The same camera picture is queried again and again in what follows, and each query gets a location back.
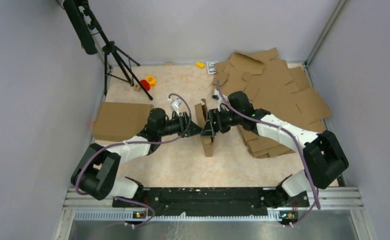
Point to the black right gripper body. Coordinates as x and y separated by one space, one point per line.
226 119

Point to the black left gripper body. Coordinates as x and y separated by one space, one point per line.
176 126

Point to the cardboard box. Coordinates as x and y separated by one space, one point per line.
201 110
119 121

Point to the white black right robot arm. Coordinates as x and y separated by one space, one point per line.
321 154

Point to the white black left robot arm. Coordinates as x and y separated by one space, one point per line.
96 173

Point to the folded closed cardboard box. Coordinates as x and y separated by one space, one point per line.
119 121

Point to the playing card box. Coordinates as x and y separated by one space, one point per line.
211 67

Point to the small wooden cube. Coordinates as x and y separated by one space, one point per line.
137 88

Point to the red round toy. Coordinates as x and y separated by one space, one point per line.
146 85

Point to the orange round toy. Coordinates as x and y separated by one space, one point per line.
151 81

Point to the cardboard sheet pile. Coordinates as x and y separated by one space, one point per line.
272 85

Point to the yellow block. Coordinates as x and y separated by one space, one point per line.
200 64

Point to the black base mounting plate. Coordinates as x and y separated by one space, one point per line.
218 201

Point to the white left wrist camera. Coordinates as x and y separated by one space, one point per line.
175 105

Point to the black camera tripod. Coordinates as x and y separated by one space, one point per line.
86 26

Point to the aluminium frame rail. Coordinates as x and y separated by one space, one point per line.
341 216

